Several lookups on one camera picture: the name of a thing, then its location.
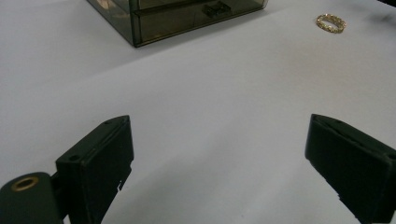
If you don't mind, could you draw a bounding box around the smoky transparent drawer box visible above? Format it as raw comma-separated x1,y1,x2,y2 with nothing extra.
86,0,269,49

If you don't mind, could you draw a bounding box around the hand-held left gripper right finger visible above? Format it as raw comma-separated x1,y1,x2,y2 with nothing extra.
304,113,396,224

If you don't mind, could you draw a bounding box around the white table board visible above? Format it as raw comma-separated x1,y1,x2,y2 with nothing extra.
0,0,396,224

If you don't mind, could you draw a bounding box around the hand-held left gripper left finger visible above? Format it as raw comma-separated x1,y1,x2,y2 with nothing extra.
55,115,135,224

